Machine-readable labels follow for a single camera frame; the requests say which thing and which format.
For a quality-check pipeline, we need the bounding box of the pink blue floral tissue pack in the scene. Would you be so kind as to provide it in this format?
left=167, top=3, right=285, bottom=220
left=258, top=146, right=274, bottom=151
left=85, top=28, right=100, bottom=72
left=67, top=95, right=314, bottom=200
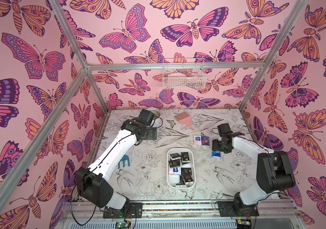
left=194, top=135, right=202, bottom=147

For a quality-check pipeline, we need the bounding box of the dark blue tissue pack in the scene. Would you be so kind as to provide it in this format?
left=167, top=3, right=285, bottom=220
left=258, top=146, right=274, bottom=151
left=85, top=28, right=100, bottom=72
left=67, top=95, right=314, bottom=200
left=201, top=135, right=210, bottom=148

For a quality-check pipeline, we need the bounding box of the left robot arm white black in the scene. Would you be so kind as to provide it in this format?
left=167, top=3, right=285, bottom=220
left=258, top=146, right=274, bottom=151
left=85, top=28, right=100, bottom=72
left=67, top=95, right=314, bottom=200
left=76, top=109, right=155, bottom=210

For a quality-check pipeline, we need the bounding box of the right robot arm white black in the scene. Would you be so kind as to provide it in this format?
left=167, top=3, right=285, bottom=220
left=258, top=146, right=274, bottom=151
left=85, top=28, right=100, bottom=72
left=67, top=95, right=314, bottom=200
left=212, top=123, right=296, bottom=207

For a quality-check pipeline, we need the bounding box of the white oval storage box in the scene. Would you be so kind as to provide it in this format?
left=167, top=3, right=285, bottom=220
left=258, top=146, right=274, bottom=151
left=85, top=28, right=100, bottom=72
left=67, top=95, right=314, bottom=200
left=166, top=148, right=196, bottom=189

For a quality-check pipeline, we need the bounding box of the white pot with succulent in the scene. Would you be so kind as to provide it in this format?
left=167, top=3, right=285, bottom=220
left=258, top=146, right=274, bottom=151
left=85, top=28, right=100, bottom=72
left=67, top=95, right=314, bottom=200
left=147, top=107, right=161, bottom=119

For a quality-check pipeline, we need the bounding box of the black sachet top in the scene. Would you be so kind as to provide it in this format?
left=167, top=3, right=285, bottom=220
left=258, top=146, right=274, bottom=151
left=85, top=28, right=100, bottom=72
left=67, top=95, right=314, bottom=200
left=181, top=152, right=190, bottom=165

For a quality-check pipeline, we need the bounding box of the black sachet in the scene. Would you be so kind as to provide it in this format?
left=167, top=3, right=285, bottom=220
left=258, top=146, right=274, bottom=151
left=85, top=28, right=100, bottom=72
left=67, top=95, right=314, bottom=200
left=169, top=153, right=181, bottom=161
left=182, top=174, right=194, bottom=186
left=181, top=168, right=192, bottom=176
left=181, top=152, right=190, bottom=165

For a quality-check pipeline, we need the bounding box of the pink dustpan brush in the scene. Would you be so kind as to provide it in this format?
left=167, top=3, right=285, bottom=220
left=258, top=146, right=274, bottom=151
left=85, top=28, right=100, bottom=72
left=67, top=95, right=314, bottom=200
left=174, top=112, right=194, bottom=131

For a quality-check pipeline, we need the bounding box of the black sachet lower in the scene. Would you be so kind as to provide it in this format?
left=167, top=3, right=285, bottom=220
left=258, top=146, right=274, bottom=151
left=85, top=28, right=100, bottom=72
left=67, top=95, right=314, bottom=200
left=181, top=168, right=192, bottom=176

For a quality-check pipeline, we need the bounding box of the black sachet bottom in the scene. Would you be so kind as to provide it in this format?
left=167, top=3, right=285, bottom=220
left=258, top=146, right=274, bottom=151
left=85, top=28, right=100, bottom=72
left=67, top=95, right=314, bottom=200
left=182, top=174, right=194, bottom=186

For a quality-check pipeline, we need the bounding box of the blue garden fork yellow handle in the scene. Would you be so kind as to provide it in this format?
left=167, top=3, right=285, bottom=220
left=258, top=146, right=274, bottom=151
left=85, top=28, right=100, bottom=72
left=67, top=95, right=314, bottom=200
left=118, top=155, right=131, bottom=169

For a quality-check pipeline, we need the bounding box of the white wire wall basket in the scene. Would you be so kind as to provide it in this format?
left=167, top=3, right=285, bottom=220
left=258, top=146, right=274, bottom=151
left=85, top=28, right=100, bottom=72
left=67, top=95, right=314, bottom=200
left=162, top=58, right=207, bottom=90

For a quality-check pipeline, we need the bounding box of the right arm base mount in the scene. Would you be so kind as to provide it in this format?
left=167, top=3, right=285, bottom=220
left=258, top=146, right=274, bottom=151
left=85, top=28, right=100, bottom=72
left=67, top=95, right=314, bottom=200
left=217, top=201, right=259, bottom=217

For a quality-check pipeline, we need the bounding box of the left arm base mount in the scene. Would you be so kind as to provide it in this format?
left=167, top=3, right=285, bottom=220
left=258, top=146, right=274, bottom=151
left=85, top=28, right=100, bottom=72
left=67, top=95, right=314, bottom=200
left=103, top=202, right=143, bottom=219

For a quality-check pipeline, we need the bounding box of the aluminium rail front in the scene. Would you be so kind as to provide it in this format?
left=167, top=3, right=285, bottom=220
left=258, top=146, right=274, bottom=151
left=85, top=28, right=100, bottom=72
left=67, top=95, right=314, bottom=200
left=61, top=199, right=300, bottom=222

